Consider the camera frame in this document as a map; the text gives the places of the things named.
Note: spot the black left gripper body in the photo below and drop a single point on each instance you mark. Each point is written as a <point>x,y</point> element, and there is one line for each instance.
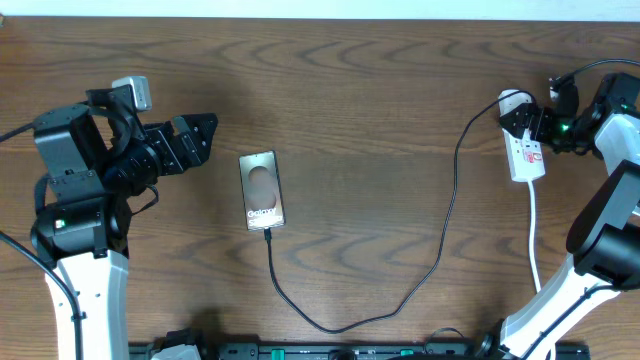
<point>167,156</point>

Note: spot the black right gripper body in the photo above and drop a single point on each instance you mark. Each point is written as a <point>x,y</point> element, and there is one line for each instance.
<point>556,131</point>

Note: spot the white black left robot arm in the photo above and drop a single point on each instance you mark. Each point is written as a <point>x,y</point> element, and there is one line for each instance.
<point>98,155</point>

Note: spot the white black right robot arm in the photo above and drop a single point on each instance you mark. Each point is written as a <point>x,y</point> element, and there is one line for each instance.
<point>602,245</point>

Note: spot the white power strip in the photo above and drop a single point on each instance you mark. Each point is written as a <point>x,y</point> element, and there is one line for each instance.
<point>525,158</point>

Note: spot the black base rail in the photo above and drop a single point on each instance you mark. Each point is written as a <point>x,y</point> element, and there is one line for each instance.
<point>252,351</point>

